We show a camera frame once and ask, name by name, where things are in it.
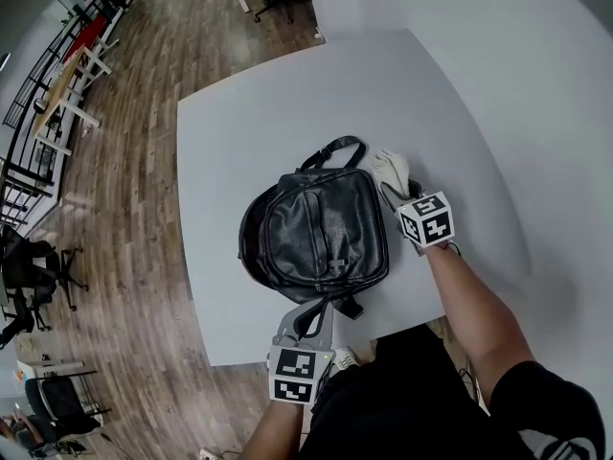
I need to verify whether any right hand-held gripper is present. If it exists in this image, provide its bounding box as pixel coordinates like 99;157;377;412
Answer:
379;178;456;259

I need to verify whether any person's white shoe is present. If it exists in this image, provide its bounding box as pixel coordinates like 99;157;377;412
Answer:
332;346;361;372

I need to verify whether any wooden table with white legs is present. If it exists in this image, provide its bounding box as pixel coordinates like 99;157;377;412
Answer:
31;43;114;157

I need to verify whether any black floor cable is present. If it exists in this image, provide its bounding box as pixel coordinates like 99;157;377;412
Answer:
457;355;483;404

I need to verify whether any black metal railing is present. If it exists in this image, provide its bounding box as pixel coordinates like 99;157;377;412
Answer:
0;0;121;229

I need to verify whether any person's left forearm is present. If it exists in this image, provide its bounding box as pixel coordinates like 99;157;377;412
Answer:
242;397;307;460

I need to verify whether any person's black clothing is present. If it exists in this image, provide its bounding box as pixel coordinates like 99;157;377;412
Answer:
297;323;608;460

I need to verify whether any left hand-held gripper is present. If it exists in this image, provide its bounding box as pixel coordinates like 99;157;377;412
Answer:
266;300;336;406

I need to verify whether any red panel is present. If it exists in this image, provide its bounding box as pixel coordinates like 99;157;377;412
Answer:
61;14;107;64

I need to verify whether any white cloth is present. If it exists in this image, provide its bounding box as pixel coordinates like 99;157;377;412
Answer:
371;149;414;200

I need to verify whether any black leather backpack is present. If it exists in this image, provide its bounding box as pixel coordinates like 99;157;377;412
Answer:
238;135;390;321

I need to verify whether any person's right forearm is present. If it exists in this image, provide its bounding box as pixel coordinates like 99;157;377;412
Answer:
422;240;537;404

